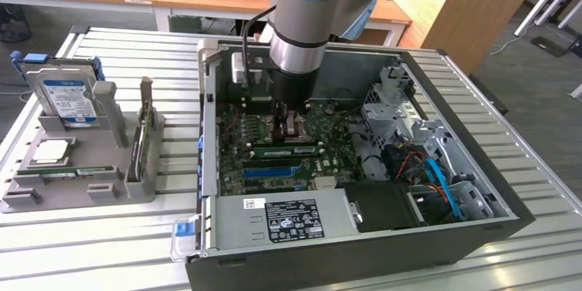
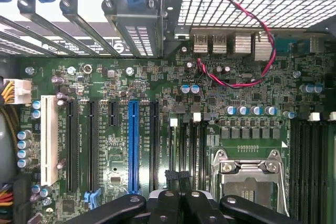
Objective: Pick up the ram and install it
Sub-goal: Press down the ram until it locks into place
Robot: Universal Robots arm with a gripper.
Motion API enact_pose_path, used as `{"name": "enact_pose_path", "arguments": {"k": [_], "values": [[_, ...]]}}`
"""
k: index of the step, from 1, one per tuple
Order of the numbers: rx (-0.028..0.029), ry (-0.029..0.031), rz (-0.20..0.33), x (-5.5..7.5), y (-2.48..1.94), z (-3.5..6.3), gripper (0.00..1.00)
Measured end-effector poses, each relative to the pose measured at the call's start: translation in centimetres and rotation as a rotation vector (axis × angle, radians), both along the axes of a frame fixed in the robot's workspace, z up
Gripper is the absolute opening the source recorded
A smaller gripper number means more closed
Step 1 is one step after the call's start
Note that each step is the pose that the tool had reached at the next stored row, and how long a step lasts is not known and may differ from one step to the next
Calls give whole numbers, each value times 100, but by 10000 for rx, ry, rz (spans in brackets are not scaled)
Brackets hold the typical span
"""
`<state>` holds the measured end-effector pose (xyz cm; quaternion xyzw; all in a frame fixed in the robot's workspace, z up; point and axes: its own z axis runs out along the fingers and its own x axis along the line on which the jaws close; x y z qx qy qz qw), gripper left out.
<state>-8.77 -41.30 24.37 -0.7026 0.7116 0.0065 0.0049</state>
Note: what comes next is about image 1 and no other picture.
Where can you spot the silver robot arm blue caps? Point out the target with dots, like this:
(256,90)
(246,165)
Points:
(300,15)

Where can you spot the black floor box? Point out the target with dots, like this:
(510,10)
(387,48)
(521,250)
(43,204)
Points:
(547,46)

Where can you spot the blue case latch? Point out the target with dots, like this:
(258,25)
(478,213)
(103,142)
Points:
(183,229)

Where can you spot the black mesh bin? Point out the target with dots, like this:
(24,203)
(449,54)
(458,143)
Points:
(13,23)

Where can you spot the black open PC case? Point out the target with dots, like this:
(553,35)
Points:
(346,263)

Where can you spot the green RAM stick in slot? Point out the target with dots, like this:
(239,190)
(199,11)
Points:
(282,152)

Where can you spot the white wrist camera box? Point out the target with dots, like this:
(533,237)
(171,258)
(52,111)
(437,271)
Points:
(240,68)

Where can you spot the silver CPU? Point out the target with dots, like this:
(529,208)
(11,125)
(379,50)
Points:
(51,152)

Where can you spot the blue disk caddy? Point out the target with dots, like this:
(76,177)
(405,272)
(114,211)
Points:
(36,59)

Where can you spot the blue expansion slot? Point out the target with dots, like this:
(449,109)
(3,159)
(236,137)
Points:
(268,172)

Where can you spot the green chair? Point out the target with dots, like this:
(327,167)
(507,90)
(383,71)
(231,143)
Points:
(184,24)

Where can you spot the hard disk blue label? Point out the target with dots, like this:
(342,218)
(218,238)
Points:
(63,96)

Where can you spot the green motherboard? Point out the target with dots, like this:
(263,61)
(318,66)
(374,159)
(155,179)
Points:
(327,141)

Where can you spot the metal disk bay cage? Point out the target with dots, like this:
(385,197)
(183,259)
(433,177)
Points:
(395,110)

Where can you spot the wooden cabinet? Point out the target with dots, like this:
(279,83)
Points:
(454,11)

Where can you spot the grey parts rack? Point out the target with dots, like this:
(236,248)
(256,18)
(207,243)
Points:
(68,199)

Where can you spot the green RAM stick on rack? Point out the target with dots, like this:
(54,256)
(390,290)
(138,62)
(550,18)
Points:
(68,171)

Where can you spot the grey power supply with label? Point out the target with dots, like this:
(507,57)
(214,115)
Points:
(236,223)

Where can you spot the CPU socket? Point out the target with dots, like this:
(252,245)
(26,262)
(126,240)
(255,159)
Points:
(263,131)

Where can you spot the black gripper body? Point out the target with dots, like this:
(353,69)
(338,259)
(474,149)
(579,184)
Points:
(294,88)

